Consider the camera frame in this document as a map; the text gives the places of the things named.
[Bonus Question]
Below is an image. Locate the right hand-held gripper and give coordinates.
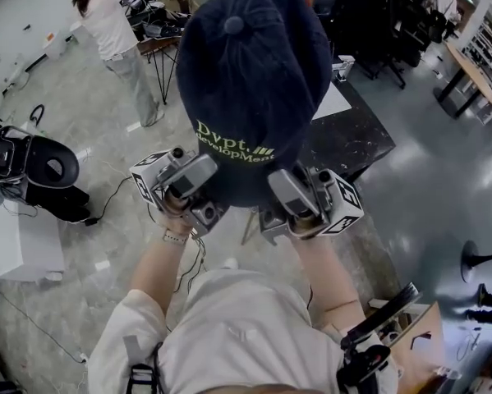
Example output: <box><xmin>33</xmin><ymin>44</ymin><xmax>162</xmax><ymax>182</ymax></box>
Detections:
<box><xmin>258</xmin><ymin>165</ymin><xmax>364</xmax><ymax>246</ymax></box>

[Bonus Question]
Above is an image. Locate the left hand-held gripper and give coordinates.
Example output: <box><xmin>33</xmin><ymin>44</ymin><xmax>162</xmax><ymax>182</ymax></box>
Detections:
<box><xmin>129</xmin><ymin>147</ymin><xmax>230</xmax><ymax>238</ymax></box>

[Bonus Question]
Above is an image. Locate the navy baseball cap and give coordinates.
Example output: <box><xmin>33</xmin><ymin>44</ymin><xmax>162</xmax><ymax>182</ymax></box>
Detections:
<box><xmin>175</xmin><ymin>0</ymin><xmax>333</xmax><ymax>208</ymax></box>

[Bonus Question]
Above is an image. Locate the person's left forearm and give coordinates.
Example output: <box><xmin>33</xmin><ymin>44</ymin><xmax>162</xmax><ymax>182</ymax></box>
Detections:
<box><xmin>129</xmin><ymin>236</ymin><xmax>189</xmax><ymax>315</ymax></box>

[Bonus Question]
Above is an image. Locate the person's right forearm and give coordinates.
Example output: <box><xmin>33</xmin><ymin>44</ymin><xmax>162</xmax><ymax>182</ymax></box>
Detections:
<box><xmin>290</xmin><ymin>234</ymin><xmax>364</xmax><ymax>332</ymax></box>

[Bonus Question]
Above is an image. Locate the white wooden shelf unit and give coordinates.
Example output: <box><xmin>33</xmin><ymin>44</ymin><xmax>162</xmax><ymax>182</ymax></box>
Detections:
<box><xmin>461</xmin><ymin>12</ymin><xmax>492</xmax><ymax>135</ymax></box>

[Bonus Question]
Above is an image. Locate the person's left hand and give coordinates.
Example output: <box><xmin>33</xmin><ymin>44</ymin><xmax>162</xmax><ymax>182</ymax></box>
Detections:
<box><xmin>157</xmin><ymin>205</ymin><xmax>197</xmax><ymax>237</ymax></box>

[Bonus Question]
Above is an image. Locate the black marble sink table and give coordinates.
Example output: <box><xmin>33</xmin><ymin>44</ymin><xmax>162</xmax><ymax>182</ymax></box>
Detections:
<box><xmin>298</xmin><ymin>76</ymin><xmax>397</xmax><ymax>182</ymax></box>

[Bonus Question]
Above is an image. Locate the white paper sheet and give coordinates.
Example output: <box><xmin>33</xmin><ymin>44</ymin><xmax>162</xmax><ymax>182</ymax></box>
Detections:
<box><xmin>310</xmin><ymin>80</ymin><xmax>353</xmax><ymax>121</ymax></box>

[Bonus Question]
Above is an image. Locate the hairpin leg table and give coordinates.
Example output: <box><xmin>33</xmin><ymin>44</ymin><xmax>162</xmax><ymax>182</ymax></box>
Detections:
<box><xmin>120</xmin><ymin>0</ymin><xmax>189</xmax><ymax>107</ymax></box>

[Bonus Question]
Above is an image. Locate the chrome faucet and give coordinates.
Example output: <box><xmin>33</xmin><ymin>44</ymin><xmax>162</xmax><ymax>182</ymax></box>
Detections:
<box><xmin>331</xmin><ymin>54</ymin><xmax>356</xmax><ymax>83</ymax></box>

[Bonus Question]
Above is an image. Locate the black fabric bag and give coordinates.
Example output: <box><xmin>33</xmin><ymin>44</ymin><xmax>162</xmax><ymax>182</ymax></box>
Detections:
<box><xmin>23</xmin><ymin>183</ymin><xmax>91</xmax><ymax>223</ymax></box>

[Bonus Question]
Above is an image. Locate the black padded round seat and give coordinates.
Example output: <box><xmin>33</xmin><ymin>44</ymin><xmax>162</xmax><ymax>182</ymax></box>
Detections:
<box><xmin>22</xmin><ymin>135</ymin><xmax>81</xmax><ymax>189</ymax></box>

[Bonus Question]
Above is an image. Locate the person's white shirt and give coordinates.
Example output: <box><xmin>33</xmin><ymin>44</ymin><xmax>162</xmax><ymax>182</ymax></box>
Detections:
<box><xmin>87</xmin><ymin>268</ymin><xmax>398</xmax><ymax>394</ymax></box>

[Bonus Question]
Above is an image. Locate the white box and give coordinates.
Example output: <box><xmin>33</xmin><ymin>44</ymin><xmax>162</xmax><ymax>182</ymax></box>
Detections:
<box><xmin>0</xmin><ymin>201</ymin><xmax>65</xmax><ymax>282</ymax></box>

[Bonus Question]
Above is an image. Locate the black hip controller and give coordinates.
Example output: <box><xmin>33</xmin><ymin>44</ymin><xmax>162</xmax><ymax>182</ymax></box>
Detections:
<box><xmin>336</xmin><ymin>345</ymin><xmax>393</xmax><ymax>394</ymax></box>

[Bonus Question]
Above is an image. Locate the smartphone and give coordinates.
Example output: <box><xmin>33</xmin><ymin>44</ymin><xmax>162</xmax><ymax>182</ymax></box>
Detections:
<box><xmin>408</xmin><ymin>331</ymin><xmax>433</xmax><ymax>351</ymax></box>

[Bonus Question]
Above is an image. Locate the black office chair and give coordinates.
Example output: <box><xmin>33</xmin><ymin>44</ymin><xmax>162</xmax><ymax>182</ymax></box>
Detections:
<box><xmin>352</xmin><ymin>0</ymin><xmax>432</xmax><ymax>90</ymax></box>

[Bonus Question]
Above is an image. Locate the curved wooden desk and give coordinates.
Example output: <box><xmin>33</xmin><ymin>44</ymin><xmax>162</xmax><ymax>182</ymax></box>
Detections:
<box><xmin>387</xmin><ymin>300</ymin><xmax>450</xmax><ymax>394</ymax></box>

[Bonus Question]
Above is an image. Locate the round wooden table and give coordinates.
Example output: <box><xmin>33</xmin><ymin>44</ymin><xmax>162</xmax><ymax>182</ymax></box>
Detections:
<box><xmin>433</xmin><ymin>40</ymin><xmax>492</xmax><ymax>119</ymax></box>

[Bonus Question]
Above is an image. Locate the black power cable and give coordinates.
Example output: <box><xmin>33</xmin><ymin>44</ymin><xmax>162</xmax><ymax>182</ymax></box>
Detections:
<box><xmin>93</xmin><ymin>174</ymin><xmax>134</xmax><ymax>221</ymax></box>

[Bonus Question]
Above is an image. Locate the black flat strap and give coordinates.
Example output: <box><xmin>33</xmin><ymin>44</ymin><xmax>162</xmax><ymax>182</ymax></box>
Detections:
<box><xmin>339</xmin><ymin>282</ymin><xmax>422</xmax><ymax>350</ymax></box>

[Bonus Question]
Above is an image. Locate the black pedestal table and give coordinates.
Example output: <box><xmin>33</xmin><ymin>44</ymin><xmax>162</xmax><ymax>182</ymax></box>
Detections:
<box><xmin>460</xmin><ymin>239</ymin><xmax>492</xmax><ymax>283</ymax></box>

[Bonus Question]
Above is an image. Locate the black chest strap buckle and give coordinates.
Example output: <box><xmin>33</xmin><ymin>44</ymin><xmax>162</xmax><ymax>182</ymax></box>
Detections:
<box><xmin>129</xmin><ymin>363</ymin><xmax>154</xmax><ymax>394</ymax></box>

